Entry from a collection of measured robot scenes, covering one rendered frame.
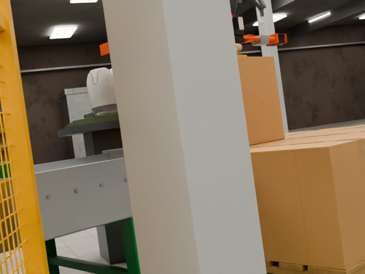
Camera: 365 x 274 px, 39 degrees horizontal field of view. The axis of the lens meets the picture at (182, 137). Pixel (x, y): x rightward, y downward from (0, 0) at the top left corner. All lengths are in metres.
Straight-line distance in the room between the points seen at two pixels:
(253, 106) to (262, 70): 0.19
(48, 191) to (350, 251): 0.97
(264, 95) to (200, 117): 1.61
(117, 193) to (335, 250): 0.72
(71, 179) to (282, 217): 0.75
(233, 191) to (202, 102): 0.16
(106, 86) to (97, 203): 1.32
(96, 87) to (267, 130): 0.98
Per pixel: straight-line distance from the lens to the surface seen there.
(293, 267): 1.87
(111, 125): 2.62
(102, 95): 2.81
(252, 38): 2.69
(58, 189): 1.52
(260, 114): 2.39
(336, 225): 1.73
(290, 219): 1.82
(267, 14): 5.61
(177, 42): 0.81
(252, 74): 2.38
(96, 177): 1.58
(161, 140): 0.82
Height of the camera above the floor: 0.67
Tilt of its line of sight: 1 degrees down
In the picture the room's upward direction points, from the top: 8 degrees counter-clockwise
